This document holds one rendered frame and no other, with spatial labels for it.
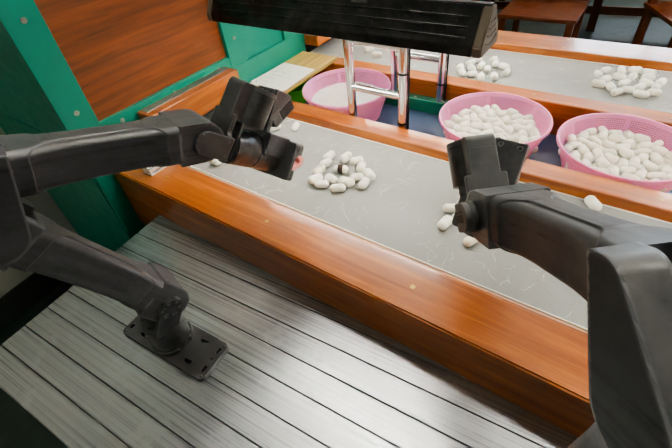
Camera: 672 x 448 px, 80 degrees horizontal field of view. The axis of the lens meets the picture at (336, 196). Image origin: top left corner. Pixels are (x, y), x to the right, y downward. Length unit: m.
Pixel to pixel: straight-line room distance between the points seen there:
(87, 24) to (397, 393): 0.95
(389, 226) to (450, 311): 0.23
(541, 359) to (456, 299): 0.13
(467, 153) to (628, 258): 0.29
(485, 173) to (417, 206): 0.34
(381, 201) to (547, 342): 0.40
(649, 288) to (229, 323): 0.66
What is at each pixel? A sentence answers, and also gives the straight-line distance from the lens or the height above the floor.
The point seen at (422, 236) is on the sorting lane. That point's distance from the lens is 0.78.
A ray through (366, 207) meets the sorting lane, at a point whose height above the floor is 0.74.
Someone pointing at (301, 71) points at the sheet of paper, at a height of 0.78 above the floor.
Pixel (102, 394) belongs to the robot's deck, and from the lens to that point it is 0.82.
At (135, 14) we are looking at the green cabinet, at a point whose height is 1.06.
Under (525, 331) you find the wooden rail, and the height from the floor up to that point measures 0.77.
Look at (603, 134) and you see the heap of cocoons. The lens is 1.14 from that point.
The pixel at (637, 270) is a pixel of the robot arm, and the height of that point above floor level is 1.12.
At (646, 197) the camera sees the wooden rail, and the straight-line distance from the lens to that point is 0.94.
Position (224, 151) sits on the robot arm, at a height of 1.00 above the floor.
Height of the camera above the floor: 1.30
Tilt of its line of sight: 40 degrees down
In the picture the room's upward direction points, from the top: 7 degrees counter-clockwise
